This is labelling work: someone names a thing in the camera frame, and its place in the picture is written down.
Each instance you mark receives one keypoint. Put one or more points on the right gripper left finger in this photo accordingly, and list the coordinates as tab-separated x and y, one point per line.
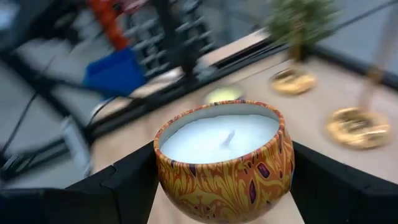
93	202

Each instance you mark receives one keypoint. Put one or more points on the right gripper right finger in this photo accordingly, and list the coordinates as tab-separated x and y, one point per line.
348	202

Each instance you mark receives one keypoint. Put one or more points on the tall gold candlestick holder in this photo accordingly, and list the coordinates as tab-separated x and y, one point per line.
357	129
292	82

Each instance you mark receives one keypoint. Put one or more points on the wooden shelf riser black legs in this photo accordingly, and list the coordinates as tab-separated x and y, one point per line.
311	124

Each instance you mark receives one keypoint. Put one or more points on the blue box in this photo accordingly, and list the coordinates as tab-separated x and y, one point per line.
115	73

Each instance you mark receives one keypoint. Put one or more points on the storage rack with small bins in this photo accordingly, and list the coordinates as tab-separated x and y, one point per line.
174	37

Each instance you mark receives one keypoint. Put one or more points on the potted green plant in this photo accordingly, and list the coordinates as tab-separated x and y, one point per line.
300	21

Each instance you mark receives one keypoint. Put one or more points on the silver metal bracket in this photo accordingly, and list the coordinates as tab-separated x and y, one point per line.
77	146

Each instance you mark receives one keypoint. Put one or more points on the black aluminium table frame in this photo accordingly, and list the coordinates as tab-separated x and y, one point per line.
140	112

